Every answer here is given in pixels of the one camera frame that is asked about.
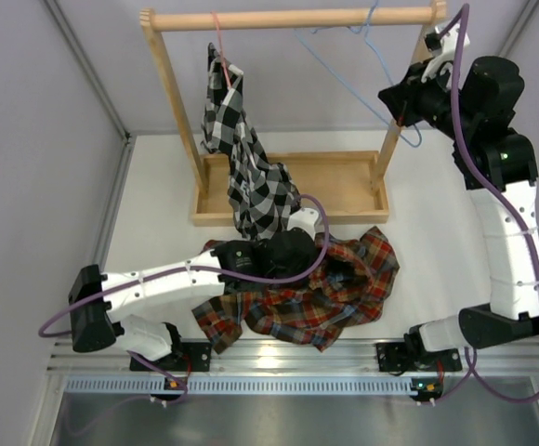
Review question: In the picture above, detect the red brown plaid shirt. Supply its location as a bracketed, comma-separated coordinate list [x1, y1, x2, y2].
[191, 226, 400, 354]

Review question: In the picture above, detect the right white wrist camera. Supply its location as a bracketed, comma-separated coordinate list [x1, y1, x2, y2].
[421, 22, 460, 83]

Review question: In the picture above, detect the wooden clothes rack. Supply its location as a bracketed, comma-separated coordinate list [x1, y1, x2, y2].
[139, 1, 447, 232]

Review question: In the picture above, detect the right aluminium frame post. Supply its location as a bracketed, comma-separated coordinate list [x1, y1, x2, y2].
[453, 0, 539, 140]

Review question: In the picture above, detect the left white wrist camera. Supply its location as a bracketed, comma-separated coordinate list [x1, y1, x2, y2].
[286, 207, 322, 239]

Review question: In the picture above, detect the left aluminium frame post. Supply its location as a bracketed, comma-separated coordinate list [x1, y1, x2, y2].
[41, 0, 135, 196]

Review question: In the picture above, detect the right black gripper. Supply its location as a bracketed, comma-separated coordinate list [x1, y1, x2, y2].
[378, 59, 478, 144]

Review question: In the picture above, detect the aluminium frame post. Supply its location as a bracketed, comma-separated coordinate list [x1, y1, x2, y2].
[41, 0, 135, 196]
[453, 0, 539, 140]

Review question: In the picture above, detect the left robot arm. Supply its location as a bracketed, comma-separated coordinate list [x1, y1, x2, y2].
[68, 228, 318, 371]

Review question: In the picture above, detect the slotted grey cable duct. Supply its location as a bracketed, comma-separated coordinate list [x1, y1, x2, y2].
[65, 375, 440, 397]

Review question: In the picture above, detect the black white checkered shirt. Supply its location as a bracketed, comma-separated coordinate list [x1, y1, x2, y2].
[202, 44, 300, 241]

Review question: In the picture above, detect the aluminium mounting rail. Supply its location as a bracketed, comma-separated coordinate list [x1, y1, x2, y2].
[46, 338, 539, 375]

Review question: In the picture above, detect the pink wire hanger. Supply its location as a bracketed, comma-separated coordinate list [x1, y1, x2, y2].
[210, 11, 232, 89]

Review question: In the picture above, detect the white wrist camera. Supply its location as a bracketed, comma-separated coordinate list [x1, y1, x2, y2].
[286, 207, 322, 239]
[421, 22, 460, 83]

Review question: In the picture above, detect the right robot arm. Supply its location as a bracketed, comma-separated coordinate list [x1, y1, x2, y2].
[378, 56, 539, 369]

